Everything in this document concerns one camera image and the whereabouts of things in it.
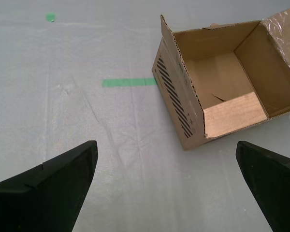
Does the white table cover cloth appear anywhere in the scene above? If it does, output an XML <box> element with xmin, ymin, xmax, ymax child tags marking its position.
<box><xmin>0</xmin><ymin>0</ymin><xmax>290</xmax><ymax>232</ymax></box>

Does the long green tape strip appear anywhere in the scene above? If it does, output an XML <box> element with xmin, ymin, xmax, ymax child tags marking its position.
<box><xmin>101</xmin><ymin>78</ymin><xmax>159</xmax><ymax>88</ymax></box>

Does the light wooden block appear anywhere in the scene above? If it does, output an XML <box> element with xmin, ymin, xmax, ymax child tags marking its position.
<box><xmin>203</xmin><ymin>91</ymin><xmax>269</xmax><ymax>139</ymax></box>

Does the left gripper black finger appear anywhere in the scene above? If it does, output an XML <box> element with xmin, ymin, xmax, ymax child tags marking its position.
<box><xmin>0</xmin><ymin>140</ymin><xmax>98</xmax><ymax>232</ymax></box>
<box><xmin>235</xmin><ymin>141</ymin><xmax>290</xmax><ymax>232</ymax></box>

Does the brown cardboard box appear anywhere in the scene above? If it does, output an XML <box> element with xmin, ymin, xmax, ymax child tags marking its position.
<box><xmin>151</xmin><ymin>4</ymin><xmax>290</xmax><ymax>151</ymax></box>

